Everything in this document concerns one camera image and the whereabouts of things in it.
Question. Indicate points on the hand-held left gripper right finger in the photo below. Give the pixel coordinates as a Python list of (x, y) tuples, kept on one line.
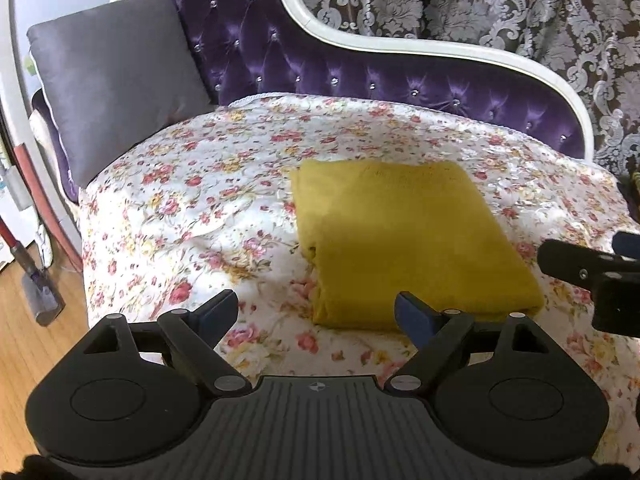
[(412, 312)]

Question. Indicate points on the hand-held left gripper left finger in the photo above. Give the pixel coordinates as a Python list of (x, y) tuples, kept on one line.
[(220, 310)]

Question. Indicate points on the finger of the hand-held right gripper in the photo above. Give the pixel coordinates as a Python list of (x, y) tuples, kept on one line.
[(565, 257), (627, 245)]

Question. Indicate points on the mustard yellow long-sleeved shirt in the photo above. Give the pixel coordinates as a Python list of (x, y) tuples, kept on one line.
[(410, 240)]

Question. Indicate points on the floral bedspread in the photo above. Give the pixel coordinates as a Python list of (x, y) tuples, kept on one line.
[(190, 195)]

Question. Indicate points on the stick vacuum cleaner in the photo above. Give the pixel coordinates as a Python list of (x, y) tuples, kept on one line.
[(45, 300)]

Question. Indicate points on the grey cushion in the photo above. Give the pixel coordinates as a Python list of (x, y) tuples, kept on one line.
[(115, 75)]

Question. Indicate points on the purple tufted sofa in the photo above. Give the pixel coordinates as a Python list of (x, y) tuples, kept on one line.
[(260, 45)]

